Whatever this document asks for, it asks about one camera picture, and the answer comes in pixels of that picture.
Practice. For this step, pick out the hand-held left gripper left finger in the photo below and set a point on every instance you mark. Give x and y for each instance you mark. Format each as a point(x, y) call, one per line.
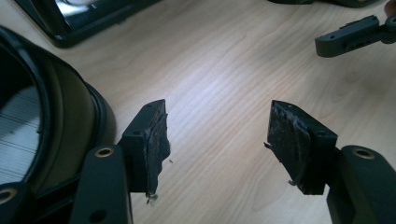
point(152, 146)

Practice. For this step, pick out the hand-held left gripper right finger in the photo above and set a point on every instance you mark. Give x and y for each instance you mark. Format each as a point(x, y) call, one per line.
point(295, 149)

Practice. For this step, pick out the red-topped black shoe rack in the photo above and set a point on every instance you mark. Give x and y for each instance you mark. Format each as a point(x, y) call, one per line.
point(81, 34)

